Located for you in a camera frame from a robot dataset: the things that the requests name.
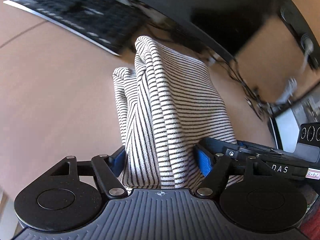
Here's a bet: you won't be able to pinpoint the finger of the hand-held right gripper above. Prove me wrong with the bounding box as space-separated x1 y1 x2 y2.
198 137 238 155

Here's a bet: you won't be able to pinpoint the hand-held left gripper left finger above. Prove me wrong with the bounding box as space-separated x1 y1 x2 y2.
51 146 127 198

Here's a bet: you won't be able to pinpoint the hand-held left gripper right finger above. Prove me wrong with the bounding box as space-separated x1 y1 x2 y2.
194 146 271 198

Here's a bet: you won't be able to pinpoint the striped beige shirt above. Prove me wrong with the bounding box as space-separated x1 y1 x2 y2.
112 35 244 189

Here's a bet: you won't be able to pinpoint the white computer case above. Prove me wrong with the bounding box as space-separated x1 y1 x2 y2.
267 85 320 151

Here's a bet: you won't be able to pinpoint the dark red cloth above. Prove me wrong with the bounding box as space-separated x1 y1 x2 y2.
299 187 320 240

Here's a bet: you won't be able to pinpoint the black curved monitor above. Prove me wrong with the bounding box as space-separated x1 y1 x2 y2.
82 0 304 64

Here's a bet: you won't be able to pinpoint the black power strip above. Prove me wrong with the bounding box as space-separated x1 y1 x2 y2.
280 0 320 70

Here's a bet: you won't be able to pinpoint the black keyboard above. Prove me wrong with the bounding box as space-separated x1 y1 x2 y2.
4 0 140 57

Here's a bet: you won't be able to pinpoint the black cables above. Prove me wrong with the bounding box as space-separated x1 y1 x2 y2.
207 55 271 121

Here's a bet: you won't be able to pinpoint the white plug with cable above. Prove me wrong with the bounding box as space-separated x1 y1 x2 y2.
299 34 316 76

